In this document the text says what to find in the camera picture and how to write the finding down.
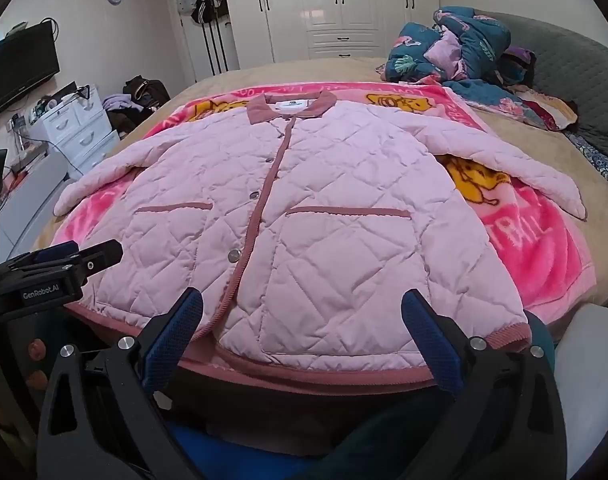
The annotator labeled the pink quilted jacket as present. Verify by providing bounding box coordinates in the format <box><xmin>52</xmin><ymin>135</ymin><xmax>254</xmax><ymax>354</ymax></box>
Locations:
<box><xmin>54</xmin><ymin>90</ymin><xmax>586</xmax><ymax>389</ymax></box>

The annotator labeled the person's left hand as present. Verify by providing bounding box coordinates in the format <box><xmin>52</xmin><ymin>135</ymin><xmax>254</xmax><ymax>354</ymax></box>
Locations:
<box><xmin>25</xmin><ymin>339</ymin><xmax>48</xmax><ymax>391</ymax></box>

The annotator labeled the white drawer chest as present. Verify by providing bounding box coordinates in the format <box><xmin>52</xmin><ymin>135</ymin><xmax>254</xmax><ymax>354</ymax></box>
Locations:
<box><xmin>28</xmin><ymin>84</ymin><xmax>120</xmax><ymax>179</ymax></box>

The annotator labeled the pink cartoon blanket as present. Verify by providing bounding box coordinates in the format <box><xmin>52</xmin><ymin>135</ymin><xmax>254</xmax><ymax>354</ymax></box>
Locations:
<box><xmin>49</xmin><ymin>80</ymin><xmax>598</xmax><ymax>326</ymax></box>

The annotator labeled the purple cloth pile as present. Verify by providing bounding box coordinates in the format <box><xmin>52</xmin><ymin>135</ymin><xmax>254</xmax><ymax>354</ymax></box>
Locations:
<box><xmin>102</xmin><ymin>93</ymin><xmax>139</xmax><ymax>112</ymax></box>

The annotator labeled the black bag on floor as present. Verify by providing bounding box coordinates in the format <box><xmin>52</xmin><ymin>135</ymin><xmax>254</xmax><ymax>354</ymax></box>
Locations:
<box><xmin>123</xmin><ymin>75</ymin><xmax>170</xmax><ymax>110</ymax></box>

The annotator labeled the black television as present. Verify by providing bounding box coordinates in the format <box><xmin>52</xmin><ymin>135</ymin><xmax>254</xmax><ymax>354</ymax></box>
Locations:
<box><xmin>0</xmin><ymin>22</ymin><xmax>60</xmax><ymax>113</ymax></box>

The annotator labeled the blue patterned pillow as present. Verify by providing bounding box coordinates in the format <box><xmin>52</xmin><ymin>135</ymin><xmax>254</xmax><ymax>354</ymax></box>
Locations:
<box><xmin>564</xmin><ymin>132</ymin><xmax>608</xmax><ymax>182</ymax></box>

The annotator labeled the white door with bags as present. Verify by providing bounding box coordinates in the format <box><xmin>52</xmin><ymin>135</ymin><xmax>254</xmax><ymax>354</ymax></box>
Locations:
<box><xmin>167</xmin><ymin>0</ymin><xmax>240</xmax><ymax>84</ymax></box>

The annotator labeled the white wardrobe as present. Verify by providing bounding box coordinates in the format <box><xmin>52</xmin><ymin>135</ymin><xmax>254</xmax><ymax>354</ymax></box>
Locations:
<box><xmin>228</xmin><ymin>0</ymin><xmax>440</xmax><ymax>68</ymax></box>

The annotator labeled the grey quilted headboard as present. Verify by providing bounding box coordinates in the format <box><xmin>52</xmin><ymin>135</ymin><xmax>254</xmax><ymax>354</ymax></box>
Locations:
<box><xmin>487</xmin><ymin>11</ymin><xmax>608</xmax><ymax>156</ymax></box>

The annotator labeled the blue flamingo quilt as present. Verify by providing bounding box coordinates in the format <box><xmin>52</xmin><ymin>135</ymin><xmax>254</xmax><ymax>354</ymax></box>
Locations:
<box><xmin>380</xmin><ymin>6</ymin><xmax>578</xmax><ymax>131</ymax></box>

